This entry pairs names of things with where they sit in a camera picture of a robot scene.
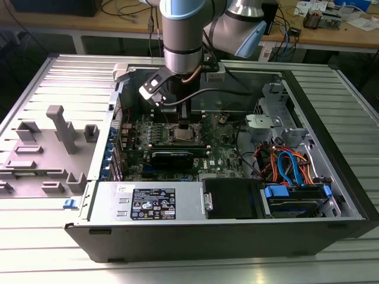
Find hard disk in blue carrier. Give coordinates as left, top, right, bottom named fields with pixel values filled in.
left=262, top=183, right=332, bottom=219

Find brown curved hose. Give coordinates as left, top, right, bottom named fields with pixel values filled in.
left=181, top=66, right=203, bottom=85

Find blue slot retainer clips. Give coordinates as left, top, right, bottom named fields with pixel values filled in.
left=99, top=127, right=117, bottom=182

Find grey parts rack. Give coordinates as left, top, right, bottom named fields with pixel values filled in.
left=0, top=105, right=100, bottom=199

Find black RAM slot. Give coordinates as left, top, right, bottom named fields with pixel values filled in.
left=150, top=143, right=208, bottom=150
left=153, top=109, right=207, bottom=122

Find copper coil part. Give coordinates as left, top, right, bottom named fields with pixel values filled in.
left=303, top=8, right=323, bottom=30

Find green motherboard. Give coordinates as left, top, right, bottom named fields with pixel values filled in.
left=120, top=114, right=246, bottom=182

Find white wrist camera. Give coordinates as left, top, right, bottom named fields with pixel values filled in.
left=139, top=67, right=171, bottom=107

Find orange red wire bundle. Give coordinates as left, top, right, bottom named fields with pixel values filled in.
left=256, top=141, right=320, bottom=186

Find white paper sheets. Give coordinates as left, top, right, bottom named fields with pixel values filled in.
left=346, top=17, right=379, bottom=32

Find black PC case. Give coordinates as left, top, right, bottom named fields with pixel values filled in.
left=64, top=63, right=379, bottom=264

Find blue flat wire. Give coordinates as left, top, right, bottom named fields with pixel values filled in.
left=277, top=150, right=306, bottom=187

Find silver power supply unit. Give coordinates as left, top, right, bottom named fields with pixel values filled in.
left=88, top=180, right=205, bottom=223

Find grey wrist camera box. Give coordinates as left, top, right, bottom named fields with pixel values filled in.
left=205, top=62, right=226, bottom=83

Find silver CPU plate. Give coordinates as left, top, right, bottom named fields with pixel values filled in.
left=174, top=128, right=193, bottom=140

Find large black box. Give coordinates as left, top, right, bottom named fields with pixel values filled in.
left=11, top=0, right=103, bottom=17

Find white printed leaflet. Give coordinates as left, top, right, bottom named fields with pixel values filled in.
left=294, top=0, right=328, bottom=17

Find grey electronic device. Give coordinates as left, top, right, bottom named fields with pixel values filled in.
left=321, top=8, right=348, bottom=30

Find black graphics card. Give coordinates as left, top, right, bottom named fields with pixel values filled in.
left=149, top=150, right=195, bottom=170

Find black desktop tower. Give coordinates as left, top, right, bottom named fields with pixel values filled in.
left=262, top=0, right=281, bottom=36

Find silver metal drive cage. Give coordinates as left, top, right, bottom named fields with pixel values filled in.
left=244, top=82, right=311, bottom=149

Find black camera cable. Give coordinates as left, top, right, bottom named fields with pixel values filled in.
left=162, top=64, right=259, bottom=107

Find metal socket cover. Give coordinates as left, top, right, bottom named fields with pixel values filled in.
left=197, top=113, right=219, bottom=141

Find wooden desk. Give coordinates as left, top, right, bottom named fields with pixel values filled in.
left=0, top=0, right=379, bottom=56

